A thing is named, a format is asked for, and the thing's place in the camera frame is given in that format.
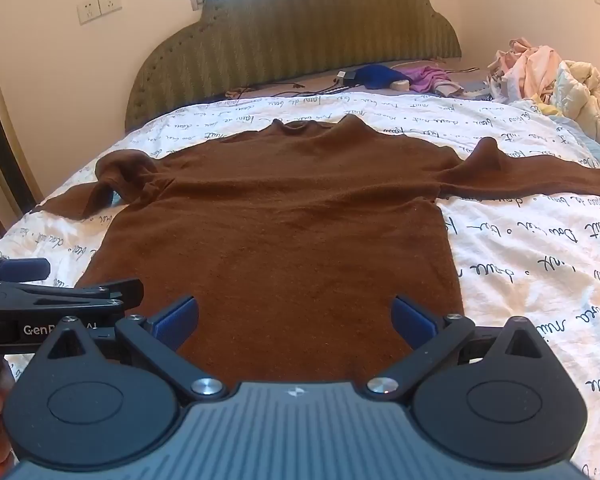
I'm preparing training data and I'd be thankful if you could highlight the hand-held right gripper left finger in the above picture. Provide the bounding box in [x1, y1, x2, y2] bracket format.
[45, 296, 228, 403]

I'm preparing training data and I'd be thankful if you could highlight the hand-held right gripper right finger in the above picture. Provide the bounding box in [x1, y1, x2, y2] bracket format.
[365, 295, 543, 401]

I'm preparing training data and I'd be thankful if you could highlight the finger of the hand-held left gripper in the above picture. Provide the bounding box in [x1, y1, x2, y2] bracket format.
[0, 280, 145, 314]
[0, 257, 51, 285]

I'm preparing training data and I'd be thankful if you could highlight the brown sweater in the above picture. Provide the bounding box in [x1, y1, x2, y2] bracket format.
[32, 114, 600, 386]

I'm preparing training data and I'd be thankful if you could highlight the pile of pink clothes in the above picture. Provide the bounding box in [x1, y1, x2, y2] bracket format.
[486, 37, 566, 106]

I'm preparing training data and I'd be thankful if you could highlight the white printed blanket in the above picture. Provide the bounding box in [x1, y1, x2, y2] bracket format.
[0, 91, 600, 480]

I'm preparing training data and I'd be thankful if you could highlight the purple cloth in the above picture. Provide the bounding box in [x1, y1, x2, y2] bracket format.
[406, 65, 453, 94]

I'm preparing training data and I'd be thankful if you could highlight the blue cloth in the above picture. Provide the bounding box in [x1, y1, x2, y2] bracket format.
[352, 64, 412, 91]

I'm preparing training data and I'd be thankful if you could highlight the black cable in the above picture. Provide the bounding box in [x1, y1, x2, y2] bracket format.
[225, 80, 321, 100]

